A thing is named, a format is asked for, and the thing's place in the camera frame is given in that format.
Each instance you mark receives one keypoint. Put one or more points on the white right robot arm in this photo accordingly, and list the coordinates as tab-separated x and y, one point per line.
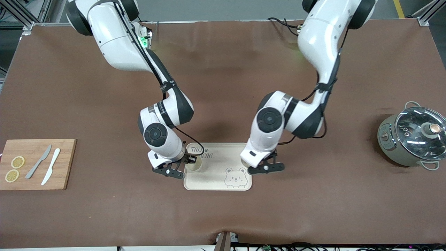
118	42

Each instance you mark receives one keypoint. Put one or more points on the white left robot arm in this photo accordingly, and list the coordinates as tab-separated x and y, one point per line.
320	38

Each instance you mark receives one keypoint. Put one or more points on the cream bear print tray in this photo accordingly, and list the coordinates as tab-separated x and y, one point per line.
212	179

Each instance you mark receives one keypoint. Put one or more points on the white plastic knife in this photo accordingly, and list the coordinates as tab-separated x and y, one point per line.
52	164

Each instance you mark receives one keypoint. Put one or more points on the grey-green electric pot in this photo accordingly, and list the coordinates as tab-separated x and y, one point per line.
390	150

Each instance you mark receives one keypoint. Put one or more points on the grey plastic knife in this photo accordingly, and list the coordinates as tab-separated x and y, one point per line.
38	162

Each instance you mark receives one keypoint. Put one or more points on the wooden cutting board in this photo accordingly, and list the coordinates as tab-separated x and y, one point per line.
35	183

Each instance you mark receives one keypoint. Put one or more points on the glass pot lid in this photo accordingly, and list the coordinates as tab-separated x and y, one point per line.
411	139

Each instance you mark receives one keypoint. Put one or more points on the lemon slice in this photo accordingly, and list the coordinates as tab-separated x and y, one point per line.
17	162
12	175

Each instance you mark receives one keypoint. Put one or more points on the grey metal post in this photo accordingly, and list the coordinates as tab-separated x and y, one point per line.
223	244

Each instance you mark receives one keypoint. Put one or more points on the aluminium frame profile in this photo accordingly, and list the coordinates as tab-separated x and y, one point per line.
428	12
24	15

